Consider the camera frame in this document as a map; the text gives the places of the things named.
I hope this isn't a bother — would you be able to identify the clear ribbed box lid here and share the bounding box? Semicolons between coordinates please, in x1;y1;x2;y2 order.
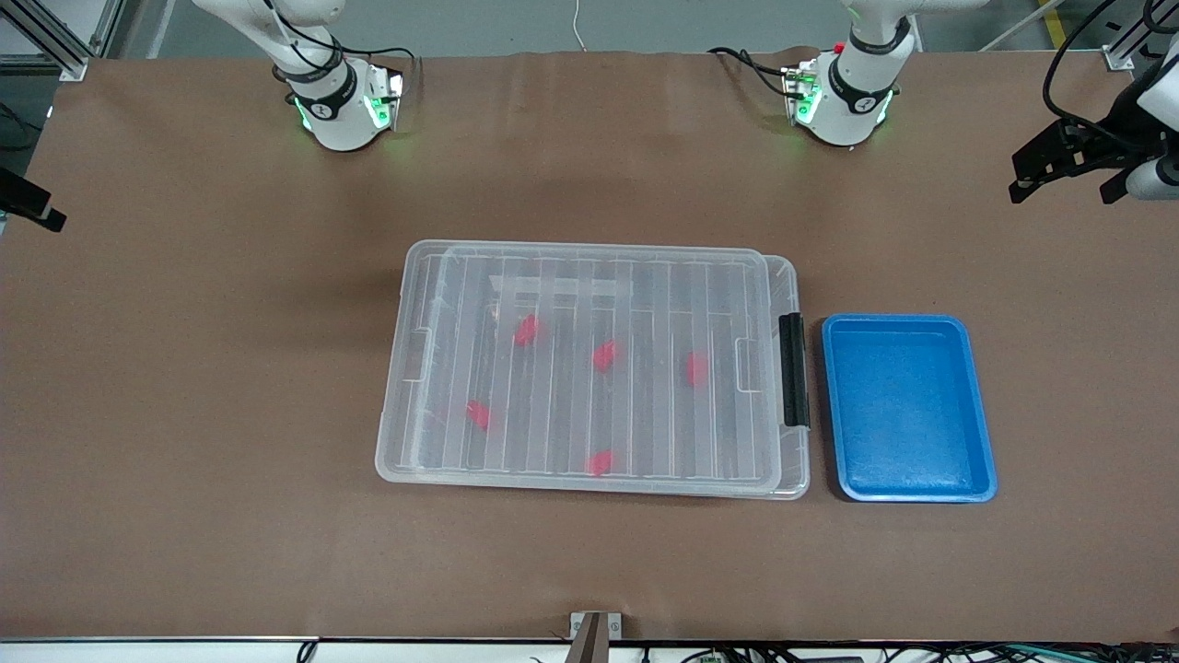
375;240;773;491

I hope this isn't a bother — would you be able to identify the black box latch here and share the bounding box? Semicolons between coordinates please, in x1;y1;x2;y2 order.
779;312;811;430

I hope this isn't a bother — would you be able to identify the clear plastic storage box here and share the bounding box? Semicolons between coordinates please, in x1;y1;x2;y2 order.
410;253;811;501

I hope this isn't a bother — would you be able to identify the blue plastic tray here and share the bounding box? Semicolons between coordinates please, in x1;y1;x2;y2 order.
820;314;999;504

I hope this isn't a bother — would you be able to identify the aluminium frame post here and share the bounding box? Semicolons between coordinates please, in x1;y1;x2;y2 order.
1101;0;1179;73
0;0;125;82

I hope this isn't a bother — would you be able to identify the black left base cable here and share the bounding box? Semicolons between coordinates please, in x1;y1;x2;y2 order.
709;46;795;98

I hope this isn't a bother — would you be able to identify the cable bundle below table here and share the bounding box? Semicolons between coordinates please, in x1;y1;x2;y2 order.
295;642;1179;663

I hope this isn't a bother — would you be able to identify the metal table edge bracket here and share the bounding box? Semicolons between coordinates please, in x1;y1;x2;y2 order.
568;611;624;663

